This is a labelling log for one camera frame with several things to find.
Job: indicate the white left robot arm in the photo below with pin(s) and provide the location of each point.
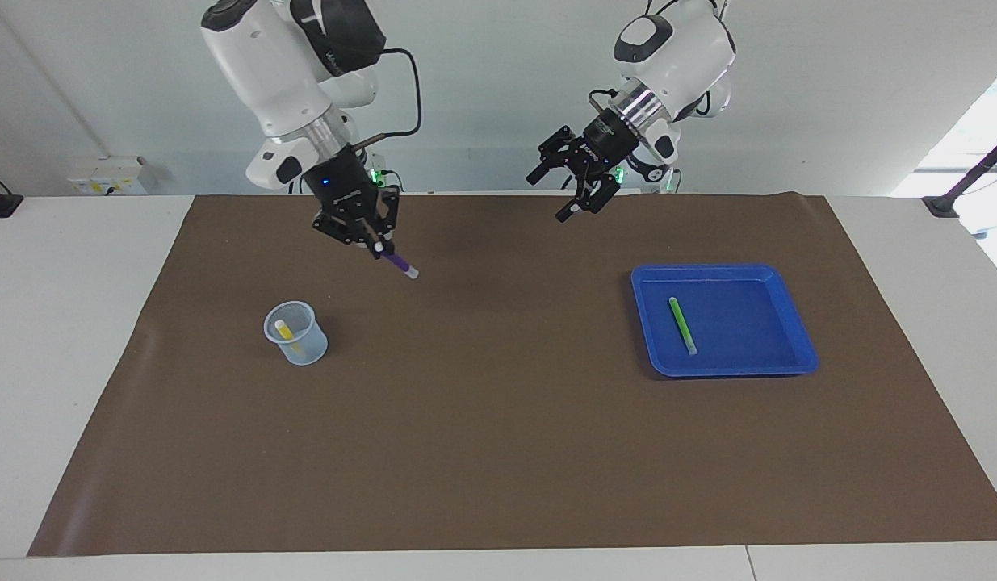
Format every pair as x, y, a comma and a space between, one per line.
676, 48

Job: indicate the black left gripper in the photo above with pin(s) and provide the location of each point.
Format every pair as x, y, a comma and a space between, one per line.
607, 144

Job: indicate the white wall socket box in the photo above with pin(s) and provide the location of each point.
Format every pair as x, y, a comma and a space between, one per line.
102, 181

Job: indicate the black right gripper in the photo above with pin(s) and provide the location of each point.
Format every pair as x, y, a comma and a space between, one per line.
341, 186

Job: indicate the blue plastic tray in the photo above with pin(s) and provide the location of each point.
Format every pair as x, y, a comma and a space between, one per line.
756, 339

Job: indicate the brown table mat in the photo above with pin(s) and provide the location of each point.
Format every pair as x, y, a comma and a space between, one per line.
498, 452

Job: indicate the translucent plastic cup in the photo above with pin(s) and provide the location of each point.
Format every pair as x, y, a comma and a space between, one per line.
308, 351

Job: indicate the green pen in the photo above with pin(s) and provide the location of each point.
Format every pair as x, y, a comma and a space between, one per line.
682, 325

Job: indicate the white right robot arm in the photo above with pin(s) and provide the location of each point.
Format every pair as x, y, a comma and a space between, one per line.
264, 73

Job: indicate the yellow pen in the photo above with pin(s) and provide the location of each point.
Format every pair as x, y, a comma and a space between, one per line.
286, 332

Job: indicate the purple pen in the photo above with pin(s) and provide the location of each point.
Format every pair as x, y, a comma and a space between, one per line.
400, 262

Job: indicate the black stand with pole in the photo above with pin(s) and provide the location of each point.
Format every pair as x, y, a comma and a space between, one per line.
942, 203

